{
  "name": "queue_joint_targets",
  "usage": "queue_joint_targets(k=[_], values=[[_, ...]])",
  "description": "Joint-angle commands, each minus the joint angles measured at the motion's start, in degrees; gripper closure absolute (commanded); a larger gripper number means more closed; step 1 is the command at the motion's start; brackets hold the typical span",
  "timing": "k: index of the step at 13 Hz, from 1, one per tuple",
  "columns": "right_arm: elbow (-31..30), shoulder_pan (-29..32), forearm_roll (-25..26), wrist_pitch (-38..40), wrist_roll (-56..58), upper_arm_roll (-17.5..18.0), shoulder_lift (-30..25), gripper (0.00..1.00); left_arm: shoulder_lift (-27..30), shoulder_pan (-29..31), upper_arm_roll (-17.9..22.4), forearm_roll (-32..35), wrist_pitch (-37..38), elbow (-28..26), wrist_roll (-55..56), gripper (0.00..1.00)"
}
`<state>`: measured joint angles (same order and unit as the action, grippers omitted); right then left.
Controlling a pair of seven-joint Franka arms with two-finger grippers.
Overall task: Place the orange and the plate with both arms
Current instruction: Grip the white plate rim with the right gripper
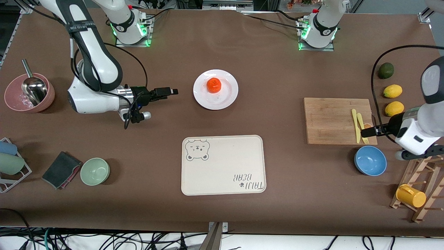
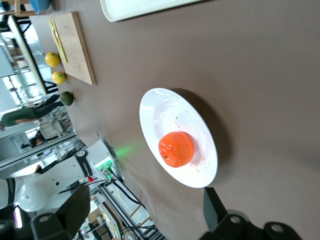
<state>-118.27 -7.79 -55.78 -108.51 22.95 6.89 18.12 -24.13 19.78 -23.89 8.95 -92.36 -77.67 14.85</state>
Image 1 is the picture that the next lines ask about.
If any orange fruit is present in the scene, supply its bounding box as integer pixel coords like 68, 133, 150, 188
207, 78, 222, 93

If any white round plate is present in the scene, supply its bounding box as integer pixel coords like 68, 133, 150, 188
193, 69, 239, 110

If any yellow plastic fork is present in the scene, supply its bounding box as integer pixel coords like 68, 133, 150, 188
357, 113, 369, 144

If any yellow plastic knife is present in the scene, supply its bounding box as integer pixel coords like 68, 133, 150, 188
351, 109, 361, 144

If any yellow lemon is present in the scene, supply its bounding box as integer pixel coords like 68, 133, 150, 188
384, 101, 405, 117
383, 84, 403, 99

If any blue bowl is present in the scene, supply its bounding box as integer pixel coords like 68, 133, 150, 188
354, 145, 387, 176

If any bamboo cutting board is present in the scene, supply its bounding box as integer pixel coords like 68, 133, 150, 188
304, 98, 378, 145

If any wooden peg mug rack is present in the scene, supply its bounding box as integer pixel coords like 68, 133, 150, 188
390, 153, 444, 223

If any dark green avocado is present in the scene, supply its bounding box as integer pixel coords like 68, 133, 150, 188
378, 62, 395, 79

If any yellow mug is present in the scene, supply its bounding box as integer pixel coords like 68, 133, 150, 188
396, 184, 427, 208

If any pale green bowl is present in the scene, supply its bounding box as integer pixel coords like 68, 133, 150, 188
80, 158, 110, 186

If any cream tray with bear print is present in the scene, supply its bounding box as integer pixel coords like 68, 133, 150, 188
181, 135, 267, 196

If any grey metal box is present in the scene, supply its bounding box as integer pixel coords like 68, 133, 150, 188
202, 0, 254, 11

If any metal scoop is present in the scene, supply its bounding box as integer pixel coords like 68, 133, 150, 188
22, 59, 48, 106

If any dark grey folded cloth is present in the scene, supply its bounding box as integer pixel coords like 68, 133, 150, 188
42, 151, 83, 190

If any pink bowl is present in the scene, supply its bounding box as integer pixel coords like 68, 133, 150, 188
4, 73, 56, 113

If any light blue cup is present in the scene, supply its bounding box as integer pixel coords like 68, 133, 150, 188
0, 141, 18, 156

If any pale green cup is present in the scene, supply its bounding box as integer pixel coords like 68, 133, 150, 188
0, 153, 25, 175

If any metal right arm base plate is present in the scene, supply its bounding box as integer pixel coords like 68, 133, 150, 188
115, 16, 153, 47

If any black right base cable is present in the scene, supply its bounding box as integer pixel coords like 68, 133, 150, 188
140, 9, 171, 25

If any black base cable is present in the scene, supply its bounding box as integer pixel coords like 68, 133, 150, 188
241, 10, 309, 32
140, 9, 171, 25

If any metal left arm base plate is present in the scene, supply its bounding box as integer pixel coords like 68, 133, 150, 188
298, 19, 335, 52

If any black left base cable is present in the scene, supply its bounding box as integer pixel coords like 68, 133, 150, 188
241, 10, 309, 32

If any white wire cup rack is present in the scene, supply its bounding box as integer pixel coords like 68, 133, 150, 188
0, 137, 33, 193

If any grey metal table bracket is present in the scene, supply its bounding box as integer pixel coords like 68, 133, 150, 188
205, 222, 229, 250

